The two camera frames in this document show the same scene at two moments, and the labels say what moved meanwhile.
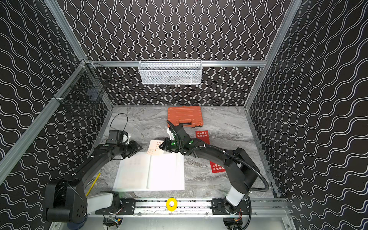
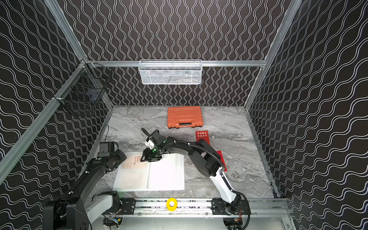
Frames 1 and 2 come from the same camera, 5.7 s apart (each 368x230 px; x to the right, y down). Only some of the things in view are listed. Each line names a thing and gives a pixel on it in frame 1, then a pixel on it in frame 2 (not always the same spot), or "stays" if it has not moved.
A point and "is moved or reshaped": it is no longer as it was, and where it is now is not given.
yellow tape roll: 170,208 stays
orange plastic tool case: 189,117 stays
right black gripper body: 172,146 to 152,154
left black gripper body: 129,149 to 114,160
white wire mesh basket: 170,72 stays
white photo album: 138,171 stays
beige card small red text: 154,147 is moved or reshaped
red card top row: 203,135 stays
